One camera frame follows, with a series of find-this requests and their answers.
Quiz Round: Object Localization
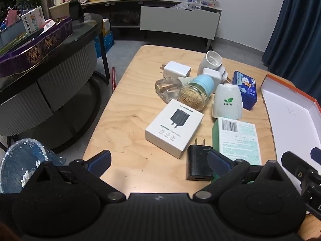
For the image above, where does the pile of small packets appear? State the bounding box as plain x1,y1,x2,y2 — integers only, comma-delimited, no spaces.
171,0,221,12

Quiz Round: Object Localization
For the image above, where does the white wall charger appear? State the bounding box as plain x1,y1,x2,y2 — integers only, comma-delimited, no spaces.
158,61,191,79

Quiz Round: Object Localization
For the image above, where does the clear glass bottle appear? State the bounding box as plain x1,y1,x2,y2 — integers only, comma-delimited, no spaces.
155,77,192,104

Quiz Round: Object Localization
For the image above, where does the teal box with white label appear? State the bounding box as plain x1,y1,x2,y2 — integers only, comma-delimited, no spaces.
211,116,263,181

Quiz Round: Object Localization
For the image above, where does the white printed carton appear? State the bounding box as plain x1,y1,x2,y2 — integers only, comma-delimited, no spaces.
21,6,46,34

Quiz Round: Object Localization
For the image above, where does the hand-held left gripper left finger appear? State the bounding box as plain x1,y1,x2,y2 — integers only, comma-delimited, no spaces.
31,150,127,203

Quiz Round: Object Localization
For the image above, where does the round black coffee table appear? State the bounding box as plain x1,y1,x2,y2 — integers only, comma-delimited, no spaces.
0,12,111,153

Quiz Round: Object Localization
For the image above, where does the white cardboard carton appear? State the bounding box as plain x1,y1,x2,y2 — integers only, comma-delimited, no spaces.
102,18,112,37

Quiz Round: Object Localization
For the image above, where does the white cube plug adapter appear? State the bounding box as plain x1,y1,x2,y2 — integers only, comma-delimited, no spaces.
202,68,221,84

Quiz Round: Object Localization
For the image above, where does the blue printed box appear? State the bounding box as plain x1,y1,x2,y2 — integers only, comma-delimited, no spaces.
231,71,258,111

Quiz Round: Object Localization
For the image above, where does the red striped stick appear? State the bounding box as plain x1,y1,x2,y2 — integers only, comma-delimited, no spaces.
111,66,118,92

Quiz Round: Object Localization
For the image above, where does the steel thermos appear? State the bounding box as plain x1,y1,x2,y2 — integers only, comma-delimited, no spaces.
40,0,55,20

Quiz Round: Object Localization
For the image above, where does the white repellent heater leaf logo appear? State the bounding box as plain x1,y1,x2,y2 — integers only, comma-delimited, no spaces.
212,83,243,120

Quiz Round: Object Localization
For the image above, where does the green flat box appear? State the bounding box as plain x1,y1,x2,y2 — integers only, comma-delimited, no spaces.
0,34,28,53

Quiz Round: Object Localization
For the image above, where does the black wall charger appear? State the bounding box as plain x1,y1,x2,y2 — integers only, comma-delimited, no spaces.
186,139,214,182

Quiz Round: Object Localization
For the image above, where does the blue curtain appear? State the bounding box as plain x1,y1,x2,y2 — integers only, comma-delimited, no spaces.
261,0,321,98

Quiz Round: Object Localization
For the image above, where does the toothpick jar with blue lid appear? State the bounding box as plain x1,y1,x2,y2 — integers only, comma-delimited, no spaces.
178,74,214,111

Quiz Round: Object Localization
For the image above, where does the white charger box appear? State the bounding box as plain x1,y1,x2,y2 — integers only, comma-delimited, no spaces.
145,99,204,159

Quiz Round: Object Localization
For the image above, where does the white round plug adapter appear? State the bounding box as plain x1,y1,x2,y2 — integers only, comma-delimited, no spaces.
198,51,229,82

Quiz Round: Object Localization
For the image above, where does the black box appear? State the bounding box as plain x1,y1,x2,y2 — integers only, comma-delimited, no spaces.
69,0,84,22

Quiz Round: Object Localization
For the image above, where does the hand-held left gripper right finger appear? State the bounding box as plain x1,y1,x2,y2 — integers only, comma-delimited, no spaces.
192,149,286,204

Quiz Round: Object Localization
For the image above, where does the pink box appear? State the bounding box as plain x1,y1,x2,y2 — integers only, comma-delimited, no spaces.
5,9,20,27

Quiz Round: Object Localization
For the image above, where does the white grey TV cabinet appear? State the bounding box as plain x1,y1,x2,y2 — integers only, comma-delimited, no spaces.
80,0,223,53

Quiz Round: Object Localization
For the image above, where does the white cardboard box orange rim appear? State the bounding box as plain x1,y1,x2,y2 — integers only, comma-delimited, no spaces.
260,74,321,196

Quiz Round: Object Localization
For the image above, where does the purple patterned tin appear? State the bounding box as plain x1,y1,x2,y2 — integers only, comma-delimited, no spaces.
0,16,74,78

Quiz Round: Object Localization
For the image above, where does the blue plastic bag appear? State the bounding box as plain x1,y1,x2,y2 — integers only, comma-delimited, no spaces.
95,31,114,58

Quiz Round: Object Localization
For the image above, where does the trash bin with blue bag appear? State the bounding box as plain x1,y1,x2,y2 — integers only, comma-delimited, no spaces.
0,138,66,194

